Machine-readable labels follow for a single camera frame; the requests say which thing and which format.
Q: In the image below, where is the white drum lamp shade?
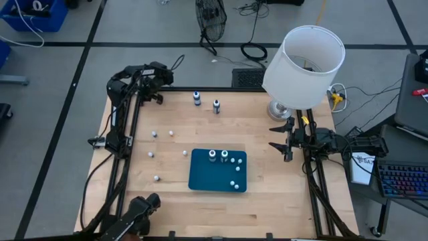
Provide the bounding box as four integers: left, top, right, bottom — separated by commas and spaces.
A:
261, 25, 346, 110

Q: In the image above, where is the dark grey cart top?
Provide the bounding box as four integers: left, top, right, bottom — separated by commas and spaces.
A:
394, 53, 428, 138

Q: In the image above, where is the black floor fan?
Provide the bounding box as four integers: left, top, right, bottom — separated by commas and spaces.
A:
195, 0, 228, 57

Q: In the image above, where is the white floor cable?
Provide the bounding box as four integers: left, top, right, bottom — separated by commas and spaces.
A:
0, 0, 45, 48

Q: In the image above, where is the white power cable loop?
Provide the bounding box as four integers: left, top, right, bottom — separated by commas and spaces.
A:
326, 82, 348, 114

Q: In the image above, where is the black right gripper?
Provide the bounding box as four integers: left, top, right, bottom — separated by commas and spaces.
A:
268, 116, 317, 163

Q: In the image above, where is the RGB keyboard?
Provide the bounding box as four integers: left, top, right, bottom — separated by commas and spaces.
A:
369, 124, 428, 202

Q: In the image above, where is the black box device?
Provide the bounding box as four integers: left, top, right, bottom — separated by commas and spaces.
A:
414, 49, 428, 84

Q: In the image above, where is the blue plastic tray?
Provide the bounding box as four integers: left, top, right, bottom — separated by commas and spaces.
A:
187, 148, 248, 193

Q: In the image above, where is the black aluminium table frame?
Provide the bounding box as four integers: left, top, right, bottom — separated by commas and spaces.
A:
74, 75, 360, 241

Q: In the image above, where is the black cart frame with caster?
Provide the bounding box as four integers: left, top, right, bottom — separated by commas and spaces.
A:
340, 113, 428, 238

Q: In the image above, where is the thin black cable tangle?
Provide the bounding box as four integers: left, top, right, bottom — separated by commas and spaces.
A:
233, 0, 270, 17

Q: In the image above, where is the black perforated floor box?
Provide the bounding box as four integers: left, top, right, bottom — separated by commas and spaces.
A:
231, 68, 268, 88

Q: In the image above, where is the coiled black cable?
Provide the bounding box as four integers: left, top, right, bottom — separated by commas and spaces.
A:
240, 42, 269, 62

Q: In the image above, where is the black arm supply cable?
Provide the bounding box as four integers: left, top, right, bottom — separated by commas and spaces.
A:
79, 153, 114, 232

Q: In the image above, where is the silver lamp base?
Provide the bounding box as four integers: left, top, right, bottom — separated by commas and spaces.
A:
267, 98, 295, 122

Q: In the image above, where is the grey metal floor bar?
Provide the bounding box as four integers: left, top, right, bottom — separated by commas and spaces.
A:
0, 74, 30, 86

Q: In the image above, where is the white printed paper sheet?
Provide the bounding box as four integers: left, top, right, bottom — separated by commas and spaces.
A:
350, 152, 378, 186

